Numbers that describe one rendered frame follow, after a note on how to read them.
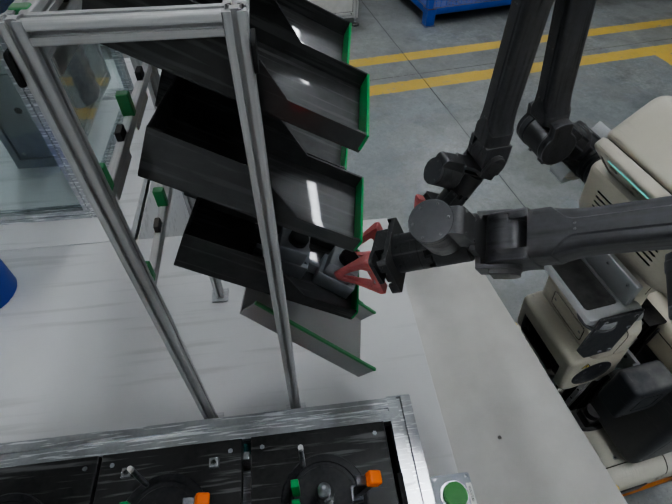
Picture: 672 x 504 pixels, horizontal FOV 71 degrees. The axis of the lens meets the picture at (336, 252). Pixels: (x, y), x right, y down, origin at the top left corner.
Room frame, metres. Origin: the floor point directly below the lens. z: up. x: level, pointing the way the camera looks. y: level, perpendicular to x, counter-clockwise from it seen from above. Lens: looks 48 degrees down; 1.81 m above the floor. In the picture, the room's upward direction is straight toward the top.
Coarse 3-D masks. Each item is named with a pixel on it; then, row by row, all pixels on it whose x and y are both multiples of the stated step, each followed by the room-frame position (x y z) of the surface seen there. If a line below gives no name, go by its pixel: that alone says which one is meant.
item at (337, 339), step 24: (240, 312) 0.42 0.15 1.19; (264, 312) 0.42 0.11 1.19; (288, 312) 0.47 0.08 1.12; (312, 312) 0.50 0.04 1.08; (360, 312) 0.54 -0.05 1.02; (312, 336) 0.42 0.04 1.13; (336, 336) 0.47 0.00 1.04; (360, 336) 0.50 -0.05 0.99; (336, 360) 0.42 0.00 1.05; (360, 360) 0.41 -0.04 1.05
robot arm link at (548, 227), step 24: (504, 216) 0.43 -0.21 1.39; (528, 216) 0.41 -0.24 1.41; (552, 216) 0.40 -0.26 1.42; (576, 216) 0.39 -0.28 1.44; (600, 216) 0.37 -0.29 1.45; (624, 216) 0.36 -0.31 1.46; (648, 216) 0.35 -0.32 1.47; (504, 240) 0.40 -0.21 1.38; (528, 240) 0.39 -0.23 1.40; (552, 240) 0.37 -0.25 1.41; (576, 240) 0.36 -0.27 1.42; (600, 240) 0.35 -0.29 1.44; (624, 240) 0.34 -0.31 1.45; (648, 240) 0.33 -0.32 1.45; (528, 264) 0.38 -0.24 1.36; (552, 264) 0.37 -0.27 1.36
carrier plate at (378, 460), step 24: (312, 432) 0.31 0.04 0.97; (336, 432) 0.31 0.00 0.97; (360, 432) 0.31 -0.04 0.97; (384, 432) 0.31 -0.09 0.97; (264, 456) 0.27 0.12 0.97; (288, 456) 0.27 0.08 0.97; (360, 456) 0.27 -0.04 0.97; (384, 456) 0.27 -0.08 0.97; (264, 480) 0.23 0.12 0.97; (384, 480) 0.23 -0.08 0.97
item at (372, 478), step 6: (366, 474) 0.22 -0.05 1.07; (372, 474) 0.21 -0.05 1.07; (378, 474) 0.22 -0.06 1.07; (360, 480) 0.21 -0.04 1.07; (366, 480) 0.21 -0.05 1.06; (372, 480) 0.21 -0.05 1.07; (378, 480) 0.21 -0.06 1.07; (360, 486) 0.21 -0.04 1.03; (366, 486) 0.20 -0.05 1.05; (372, 486) 0.20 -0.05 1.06; (354, 492) 0.21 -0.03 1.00; (360, 492) 0.20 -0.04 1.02
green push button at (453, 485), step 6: (450, 486) 0.22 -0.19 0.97; (456, 486) 0.22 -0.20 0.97; (462, 486) 0.22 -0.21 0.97; (444, 492) 0.22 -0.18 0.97; (450, 492) 0.22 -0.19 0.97; (456, 492) 0.22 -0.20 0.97; (462, 492) 0.22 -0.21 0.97; (444, 498) 0.21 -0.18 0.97; (450, 498) 0.21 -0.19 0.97; (456, 498) 0.21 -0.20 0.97; (462, 498) 0.21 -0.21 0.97
